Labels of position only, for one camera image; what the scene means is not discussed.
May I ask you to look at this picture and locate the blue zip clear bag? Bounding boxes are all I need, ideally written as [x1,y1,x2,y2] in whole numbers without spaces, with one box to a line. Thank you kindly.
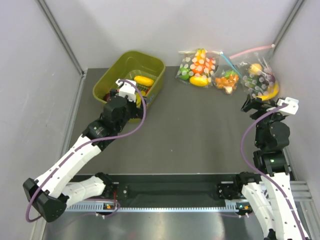
[213,51,242,95]

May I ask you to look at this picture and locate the green fake apple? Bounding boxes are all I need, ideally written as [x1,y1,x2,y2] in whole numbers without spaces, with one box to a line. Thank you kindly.
[224,70,234,79]

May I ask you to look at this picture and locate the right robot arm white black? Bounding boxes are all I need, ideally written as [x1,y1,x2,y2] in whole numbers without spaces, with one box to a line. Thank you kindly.
[217,96,310,240]

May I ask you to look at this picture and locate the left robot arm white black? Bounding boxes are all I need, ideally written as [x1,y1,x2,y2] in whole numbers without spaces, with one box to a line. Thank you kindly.
[22,94,147,223]

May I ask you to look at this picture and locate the yellow fake banana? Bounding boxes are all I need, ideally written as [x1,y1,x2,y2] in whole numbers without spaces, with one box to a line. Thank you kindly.
[251,82,280,101]

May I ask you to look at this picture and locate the orange fake fruit pieces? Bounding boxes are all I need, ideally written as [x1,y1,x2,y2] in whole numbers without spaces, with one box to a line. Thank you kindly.
[214,73,239,95]

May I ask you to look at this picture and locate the pink zip polka bag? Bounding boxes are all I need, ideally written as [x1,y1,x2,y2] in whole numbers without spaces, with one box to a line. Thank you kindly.
[229,44,279,98]

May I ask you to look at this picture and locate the yellow fake lemon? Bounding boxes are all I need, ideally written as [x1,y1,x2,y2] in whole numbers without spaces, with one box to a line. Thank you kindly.
[189,76,209,87]

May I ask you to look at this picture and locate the polka dot zip bag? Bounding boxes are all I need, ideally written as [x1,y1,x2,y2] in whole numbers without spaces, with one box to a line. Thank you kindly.
[176,48,220,88]

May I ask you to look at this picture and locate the dark red fake apple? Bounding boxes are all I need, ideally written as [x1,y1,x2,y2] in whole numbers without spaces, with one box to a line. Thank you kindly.
[103,92,113,102]

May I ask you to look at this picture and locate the olive green plastic bin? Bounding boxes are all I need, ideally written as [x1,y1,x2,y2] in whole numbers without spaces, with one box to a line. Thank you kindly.
[92,50,166,108]

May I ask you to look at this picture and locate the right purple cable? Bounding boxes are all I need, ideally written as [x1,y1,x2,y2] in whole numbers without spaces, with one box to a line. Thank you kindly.
[240,104,311,240]

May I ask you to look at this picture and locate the purple cable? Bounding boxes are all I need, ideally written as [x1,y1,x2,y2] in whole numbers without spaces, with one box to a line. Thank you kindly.
[25,79,148,223]
[240,104,311,240]

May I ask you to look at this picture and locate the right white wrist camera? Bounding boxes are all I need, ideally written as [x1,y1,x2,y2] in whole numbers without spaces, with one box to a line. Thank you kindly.
[276,97,299,115]

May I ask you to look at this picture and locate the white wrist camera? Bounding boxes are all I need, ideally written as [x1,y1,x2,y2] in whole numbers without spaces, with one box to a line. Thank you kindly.
[276,97,299,115]
[115,79,137,103]

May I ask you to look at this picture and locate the right aluminium frame post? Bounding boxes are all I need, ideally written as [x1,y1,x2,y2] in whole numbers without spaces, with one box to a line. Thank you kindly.
[273,0,306,50]

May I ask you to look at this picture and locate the aluminium frame post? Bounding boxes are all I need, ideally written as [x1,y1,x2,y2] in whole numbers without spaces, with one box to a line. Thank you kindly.
[273,0,306,50]
[35,0,85,76]

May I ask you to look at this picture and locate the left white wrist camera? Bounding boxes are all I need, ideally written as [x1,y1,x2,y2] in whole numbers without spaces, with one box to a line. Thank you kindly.
[115,79,137,103]

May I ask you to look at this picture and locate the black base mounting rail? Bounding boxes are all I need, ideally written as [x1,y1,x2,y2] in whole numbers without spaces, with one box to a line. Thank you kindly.
[89,173,243,207]

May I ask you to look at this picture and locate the grey slotted cable duct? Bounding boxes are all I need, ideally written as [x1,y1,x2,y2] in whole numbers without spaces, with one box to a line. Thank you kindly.
[65,201,253,214]

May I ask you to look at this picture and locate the left aluminium frame post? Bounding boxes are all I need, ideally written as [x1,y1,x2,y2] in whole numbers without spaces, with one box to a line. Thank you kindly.
[35,0,85,76]

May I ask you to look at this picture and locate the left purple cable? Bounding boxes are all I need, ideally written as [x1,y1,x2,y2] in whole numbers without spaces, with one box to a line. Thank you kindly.
[25,79,148,223]

